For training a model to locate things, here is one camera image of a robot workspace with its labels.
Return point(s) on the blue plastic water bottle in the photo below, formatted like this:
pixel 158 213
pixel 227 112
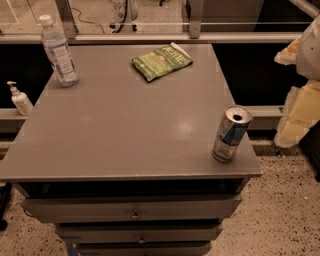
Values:
pixel 58 52

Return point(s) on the white pump dispenser bottle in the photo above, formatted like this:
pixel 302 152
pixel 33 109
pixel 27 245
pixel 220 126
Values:
pixel 20 99

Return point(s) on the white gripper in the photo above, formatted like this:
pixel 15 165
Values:
pixel 310 55

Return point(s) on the metal railing frame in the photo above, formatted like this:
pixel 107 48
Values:
pixel 160 21

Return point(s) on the silver blue energy drink can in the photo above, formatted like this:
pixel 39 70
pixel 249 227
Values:
pixel 234 123

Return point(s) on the green chip bag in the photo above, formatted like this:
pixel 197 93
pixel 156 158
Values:
pixel 161 61

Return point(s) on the grey drawer cabinet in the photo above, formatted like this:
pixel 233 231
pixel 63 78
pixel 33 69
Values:
pixel 124 167

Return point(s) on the white machine base with cable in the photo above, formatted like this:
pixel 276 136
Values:
pixel 125 12

